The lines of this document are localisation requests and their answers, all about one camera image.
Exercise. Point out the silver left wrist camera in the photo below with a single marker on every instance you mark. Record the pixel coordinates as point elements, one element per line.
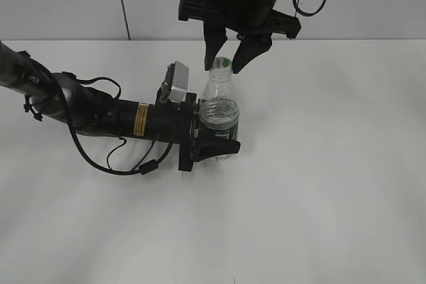
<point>175,84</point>

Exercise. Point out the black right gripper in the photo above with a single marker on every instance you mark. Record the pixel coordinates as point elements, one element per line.
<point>258,42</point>

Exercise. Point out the clear cestbon water bottle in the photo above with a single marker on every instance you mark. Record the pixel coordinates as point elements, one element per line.
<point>219,110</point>

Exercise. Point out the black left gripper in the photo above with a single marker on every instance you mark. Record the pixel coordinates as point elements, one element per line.
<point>173,123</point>

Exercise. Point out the white green bottle cap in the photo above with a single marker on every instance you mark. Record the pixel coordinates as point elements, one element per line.
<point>221,69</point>

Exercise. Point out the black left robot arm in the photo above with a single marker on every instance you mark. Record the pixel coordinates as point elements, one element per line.
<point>85,110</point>

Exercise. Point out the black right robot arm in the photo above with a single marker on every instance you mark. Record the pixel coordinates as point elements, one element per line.
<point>254,21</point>

